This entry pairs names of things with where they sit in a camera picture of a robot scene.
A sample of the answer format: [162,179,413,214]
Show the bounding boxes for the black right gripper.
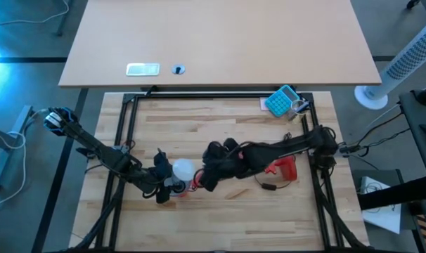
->
[198,138,242,193]

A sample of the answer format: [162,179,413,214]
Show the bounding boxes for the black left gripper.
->
[142,149,174,205]

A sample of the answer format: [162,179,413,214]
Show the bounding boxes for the white globe lightbulb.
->
[163,158,197,196]

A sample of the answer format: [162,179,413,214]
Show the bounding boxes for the teal calculator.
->
[264,84,301,118]

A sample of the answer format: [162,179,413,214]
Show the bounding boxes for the white label plate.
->
[125,63,161,77]

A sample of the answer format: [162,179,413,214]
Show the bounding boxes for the beige desk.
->
[58,0,382,88]

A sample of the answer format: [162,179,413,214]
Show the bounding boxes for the grey metal table leg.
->
[0,105,34,193]

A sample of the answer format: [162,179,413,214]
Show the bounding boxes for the black metal beam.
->
[356,175,426,212]

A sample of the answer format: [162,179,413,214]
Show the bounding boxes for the grey desk leg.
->
[56,0,73,37]

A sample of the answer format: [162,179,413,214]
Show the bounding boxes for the white tower fan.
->
[354,15,426,110]

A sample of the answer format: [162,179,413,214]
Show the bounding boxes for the black chair base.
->
[406,0,426,18]

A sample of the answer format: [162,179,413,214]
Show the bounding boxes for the black lamp cable with switch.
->
[254,171,298,192]

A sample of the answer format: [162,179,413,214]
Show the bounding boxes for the black aluminium rig frame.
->
[67,91,370,253]

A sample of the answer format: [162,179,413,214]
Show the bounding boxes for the white floor cable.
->
[0,129,28,209]

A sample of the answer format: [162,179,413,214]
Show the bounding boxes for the black power cable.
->
[337,112,411,158]

